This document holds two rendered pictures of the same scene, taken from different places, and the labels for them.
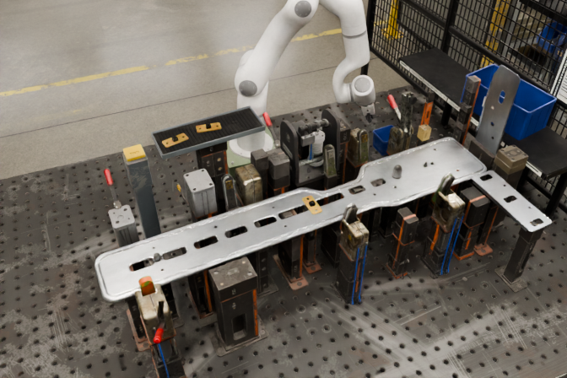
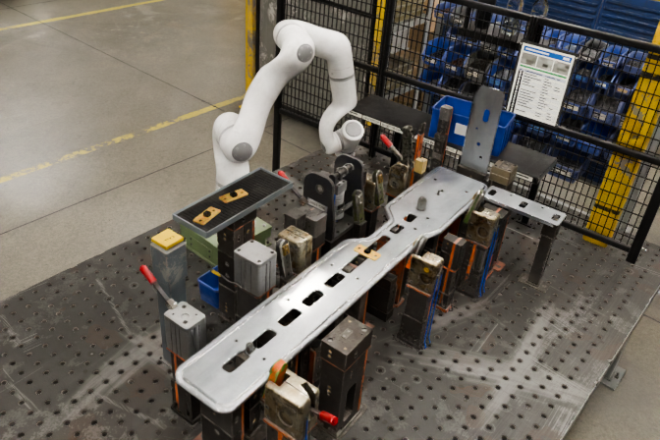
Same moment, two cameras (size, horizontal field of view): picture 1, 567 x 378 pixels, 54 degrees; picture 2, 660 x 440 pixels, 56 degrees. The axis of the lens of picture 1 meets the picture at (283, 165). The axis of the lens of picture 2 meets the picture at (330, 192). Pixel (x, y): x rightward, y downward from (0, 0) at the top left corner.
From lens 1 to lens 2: 0.81 m
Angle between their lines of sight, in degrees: 26
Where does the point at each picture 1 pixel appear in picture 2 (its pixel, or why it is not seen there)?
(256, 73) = (249, 134)
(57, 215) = (21, 366)
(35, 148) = not seen: outside the picture
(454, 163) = (459, 187)
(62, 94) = not seen: outside the picture
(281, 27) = (274, 78)
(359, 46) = (351, 88)
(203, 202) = (266, 276)
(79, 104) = not seen: outside the picture
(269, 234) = (349, 291)
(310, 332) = (404, 389)
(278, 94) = (161, 190)
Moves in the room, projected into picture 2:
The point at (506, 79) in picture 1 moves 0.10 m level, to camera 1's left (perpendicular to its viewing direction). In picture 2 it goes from (489, 98) to (467, 101)
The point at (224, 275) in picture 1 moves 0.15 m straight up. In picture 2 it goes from (341, 339) to (347, 294)
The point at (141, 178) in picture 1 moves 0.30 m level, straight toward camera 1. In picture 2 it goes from (178, 269) to (250, 328)
